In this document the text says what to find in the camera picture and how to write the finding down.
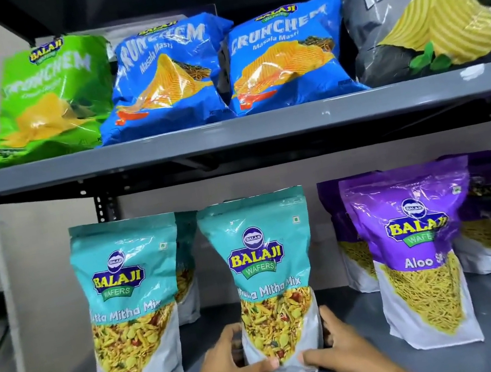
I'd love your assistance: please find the white tape scrap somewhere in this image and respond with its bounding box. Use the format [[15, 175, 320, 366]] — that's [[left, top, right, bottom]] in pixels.
[[460, 63, 488, 82]]

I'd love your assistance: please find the blue chip bag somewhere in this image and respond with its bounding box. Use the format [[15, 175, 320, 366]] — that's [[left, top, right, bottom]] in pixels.
[[213, 0, 372, 119], [82, 7, 252, 147]]

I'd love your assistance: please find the person's right hand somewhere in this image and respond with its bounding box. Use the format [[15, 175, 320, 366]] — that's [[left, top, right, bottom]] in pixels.
[[290, 291, 417, 372]]

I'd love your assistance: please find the teal snack mix pouch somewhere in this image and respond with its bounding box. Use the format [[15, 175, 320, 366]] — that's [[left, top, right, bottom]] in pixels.
[[193, 184, 337, 372], [64, 209, 203, 372], [159, 208, 217, 327]]

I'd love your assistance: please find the grey metal shelving rack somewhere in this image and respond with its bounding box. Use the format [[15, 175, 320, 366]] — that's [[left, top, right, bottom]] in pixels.
[[0, 0, 491, 372]]

